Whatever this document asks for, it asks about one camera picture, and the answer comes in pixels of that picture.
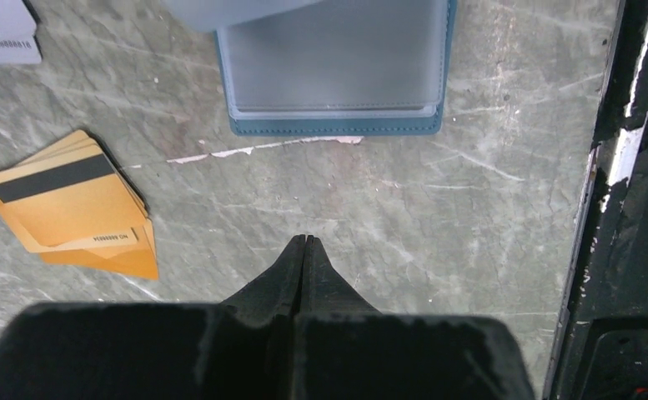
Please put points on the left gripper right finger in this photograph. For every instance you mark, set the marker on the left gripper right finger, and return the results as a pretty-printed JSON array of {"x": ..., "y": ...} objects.
[{"x": 345, "y": 349}]

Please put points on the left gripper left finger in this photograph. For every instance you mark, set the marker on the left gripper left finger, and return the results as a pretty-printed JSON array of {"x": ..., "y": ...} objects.
[{"x": 234, "y": 349}]

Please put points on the orange credit cards stack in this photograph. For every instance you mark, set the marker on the orange credit cards stack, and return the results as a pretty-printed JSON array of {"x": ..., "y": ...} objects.
[{"x": 69, "y": 204}]

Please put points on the blue card holder wallet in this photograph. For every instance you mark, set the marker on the blue card holder wallet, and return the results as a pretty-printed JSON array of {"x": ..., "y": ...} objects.
[{"x": 329, "y": 68}]

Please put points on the silver grey card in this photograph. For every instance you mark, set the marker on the silver grey card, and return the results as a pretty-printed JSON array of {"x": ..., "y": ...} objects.
[{"x": 18, "y": 27}]

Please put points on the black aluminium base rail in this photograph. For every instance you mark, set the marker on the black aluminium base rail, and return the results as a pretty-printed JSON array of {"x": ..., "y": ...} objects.
[{"x": 600, "y": 349}]

